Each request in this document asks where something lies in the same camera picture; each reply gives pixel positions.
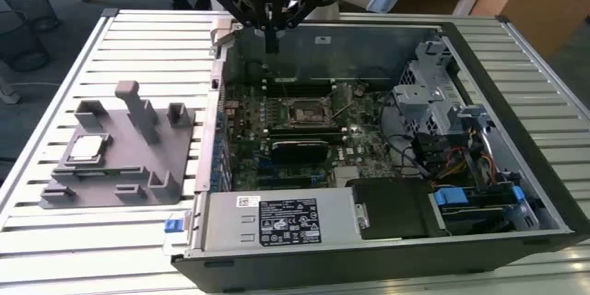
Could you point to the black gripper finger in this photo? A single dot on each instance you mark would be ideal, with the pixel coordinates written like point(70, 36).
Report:
point(235, 1)
point(302, 6)

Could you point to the white furniture foot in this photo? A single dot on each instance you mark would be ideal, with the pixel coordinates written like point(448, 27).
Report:
point(7, 93)

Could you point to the blue plastic case latch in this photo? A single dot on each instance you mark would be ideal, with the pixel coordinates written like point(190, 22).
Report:
point(174, 225)

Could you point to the wooden cabinet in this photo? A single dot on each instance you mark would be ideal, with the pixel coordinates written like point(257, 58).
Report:
point(549, 5)

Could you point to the black RAM slot bank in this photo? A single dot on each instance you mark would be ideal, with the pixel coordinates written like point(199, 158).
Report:
point(299, 86)
point(305, 133)

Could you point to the silver metal drive cage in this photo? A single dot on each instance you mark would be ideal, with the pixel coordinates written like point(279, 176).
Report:
point(414, 98)

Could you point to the grey plastic parts rack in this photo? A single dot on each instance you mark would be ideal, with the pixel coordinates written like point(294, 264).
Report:
point(134, 157)

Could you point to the silver power supply unit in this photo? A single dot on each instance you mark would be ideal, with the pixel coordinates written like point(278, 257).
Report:
point(221, 226)

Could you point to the green RAM stick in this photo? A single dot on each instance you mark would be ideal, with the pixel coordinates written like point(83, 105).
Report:
point(99, 172)

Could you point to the thin metal locking lever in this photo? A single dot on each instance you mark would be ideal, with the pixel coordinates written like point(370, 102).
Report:
point(349, 104)
point(286, 93)

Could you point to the black open PC case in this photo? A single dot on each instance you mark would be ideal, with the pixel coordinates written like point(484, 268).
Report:
point(322, 267)

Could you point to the black graphics card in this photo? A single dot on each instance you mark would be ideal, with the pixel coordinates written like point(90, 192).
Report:
point(299, 153)

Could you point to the round coin battery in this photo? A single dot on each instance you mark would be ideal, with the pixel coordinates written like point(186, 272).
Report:
point(358, 92)

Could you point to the small silver heatsink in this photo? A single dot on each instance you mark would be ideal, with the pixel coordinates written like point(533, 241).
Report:
point(346, 174)

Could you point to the silver square CPU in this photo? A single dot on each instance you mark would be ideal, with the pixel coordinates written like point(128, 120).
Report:
point(86, 148)

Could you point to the green motherboard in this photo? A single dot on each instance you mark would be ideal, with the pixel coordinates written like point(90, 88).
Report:
point(365, 143)

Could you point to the CPU socket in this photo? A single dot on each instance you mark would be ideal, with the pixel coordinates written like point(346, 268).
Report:
point(305, 113)

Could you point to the hard disk in blue carrier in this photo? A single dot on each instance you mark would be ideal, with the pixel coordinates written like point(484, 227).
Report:
point(449, 196)

